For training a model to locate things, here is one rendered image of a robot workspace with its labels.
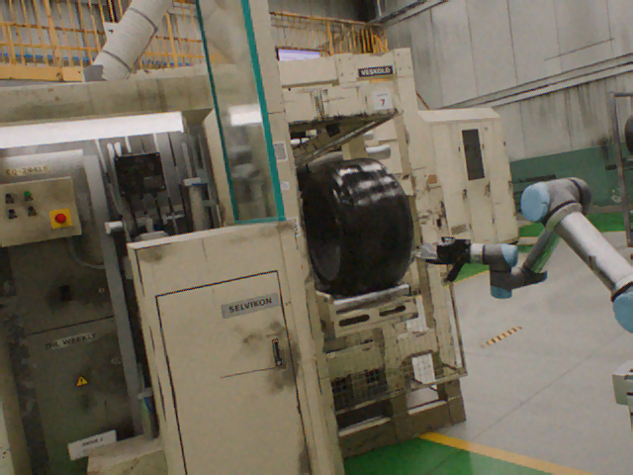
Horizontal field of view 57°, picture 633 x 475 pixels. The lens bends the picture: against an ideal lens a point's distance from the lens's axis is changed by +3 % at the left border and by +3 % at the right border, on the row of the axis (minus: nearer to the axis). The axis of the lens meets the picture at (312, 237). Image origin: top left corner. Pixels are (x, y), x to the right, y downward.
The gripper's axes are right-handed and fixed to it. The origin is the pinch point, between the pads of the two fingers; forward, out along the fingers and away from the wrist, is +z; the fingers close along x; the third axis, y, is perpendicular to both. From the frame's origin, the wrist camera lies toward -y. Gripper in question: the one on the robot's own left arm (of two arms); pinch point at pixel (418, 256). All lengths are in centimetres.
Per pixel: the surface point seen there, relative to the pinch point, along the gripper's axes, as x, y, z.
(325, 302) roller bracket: 28.8, -4.4, 27.7
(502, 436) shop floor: -33, -120, -16
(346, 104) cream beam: -46, 50, 40
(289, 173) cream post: 8, 39, 43
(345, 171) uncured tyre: -0.6, 35.7, 24.1
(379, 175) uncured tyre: -5.7, 31.6, 12.9
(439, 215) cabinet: -440, -196, 130
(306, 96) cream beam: -34, 58, 53
